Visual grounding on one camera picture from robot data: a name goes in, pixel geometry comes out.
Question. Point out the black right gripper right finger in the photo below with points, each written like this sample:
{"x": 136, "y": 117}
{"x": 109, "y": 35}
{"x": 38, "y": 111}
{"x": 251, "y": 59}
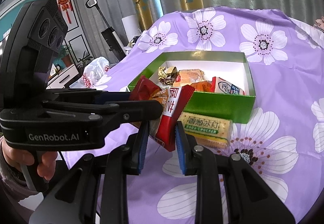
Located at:
{"x": 249, "y": 199}

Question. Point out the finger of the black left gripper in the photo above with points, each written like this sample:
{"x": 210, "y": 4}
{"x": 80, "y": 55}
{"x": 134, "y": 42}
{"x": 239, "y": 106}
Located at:
{"x": 131, "y": 110}

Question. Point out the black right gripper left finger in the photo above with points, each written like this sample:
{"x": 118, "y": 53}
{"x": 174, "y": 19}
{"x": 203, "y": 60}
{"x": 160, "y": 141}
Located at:
{"x": 75, "y": 196}

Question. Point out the red snack packet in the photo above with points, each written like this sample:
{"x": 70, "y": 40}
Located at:
{"x": 173, "y": 100}

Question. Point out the gold foil snack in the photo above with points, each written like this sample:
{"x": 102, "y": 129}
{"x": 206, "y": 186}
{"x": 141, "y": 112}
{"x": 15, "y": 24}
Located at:
{"x": 167, "y": 76}

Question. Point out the yellow rice cracker packet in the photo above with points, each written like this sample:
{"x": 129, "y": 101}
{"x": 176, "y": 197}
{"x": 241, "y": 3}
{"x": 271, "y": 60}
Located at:
{"x": 188, "y": 77}

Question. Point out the orange snack packet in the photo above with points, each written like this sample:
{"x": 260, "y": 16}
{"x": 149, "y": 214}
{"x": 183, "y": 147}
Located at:
{"x": 202, "y": 86}

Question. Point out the person's left hand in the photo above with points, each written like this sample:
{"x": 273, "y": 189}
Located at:
{"x": 16, "y": 157}

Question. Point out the white TV cabinet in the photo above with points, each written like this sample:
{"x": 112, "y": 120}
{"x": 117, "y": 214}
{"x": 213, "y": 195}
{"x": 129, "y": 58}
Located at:
{"x": 60, "y": 80}

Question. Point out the white red plastic bag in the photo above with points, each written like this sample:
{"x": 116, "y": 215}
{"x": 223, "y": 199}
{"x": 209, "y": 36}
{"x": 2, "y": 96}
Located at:
{"x": 94, "y": 71}

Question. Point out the potted green plant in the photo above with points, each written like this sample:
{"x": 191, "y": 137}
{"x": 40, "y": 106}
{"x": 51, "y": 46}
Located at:
{"x": 83, "y": 62}

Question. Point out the black floor vacuum cleaner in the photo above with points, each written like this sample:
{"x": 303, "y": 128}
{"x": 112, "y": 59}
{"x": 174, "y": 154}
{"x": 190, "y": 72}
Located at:
{"x": 110, "y": 35}

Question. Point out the soda cracker packet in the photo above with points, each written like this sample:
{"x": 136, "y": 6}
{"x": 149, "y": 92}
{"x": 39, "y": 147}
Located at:
{"x": 208, "y": 131}

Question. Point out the white cylindrical air purifier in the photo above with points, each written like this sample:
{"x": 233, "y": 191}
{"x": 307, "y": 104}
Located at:
{"x": 131, "y": 27}

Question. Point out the white blue snack packet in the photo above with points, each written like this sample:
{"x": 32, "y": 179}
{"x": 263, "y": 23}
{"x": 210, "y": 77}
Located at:
{"x": 220, "y": 85}

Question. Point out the green cardboard box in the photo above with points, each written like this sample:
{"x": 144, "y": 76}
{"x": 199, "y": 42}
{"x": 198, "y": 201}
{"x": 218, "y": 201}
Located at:
{"x": 232, "y": 96}

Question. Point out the red Chinese knot ornament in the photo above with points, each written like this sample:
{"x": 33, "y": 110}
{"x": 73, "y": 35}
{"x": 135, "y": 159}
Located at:
{"x": 65, "y": 6}

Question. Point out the purple floral tablecloth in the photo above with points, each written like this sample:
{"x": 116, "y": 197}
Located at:
{"x": 274, "y": 58}

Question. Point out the pile of folded clothes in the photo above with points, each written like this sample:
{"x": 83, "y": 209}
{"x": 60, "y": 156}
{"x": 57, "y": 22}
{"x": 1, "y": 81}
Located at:
{"x": 319, "y": 24}

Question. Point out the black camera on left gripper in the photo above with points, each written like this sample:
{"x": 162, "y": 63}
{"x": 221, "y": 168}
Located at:
{"x": 32, "y": 45}

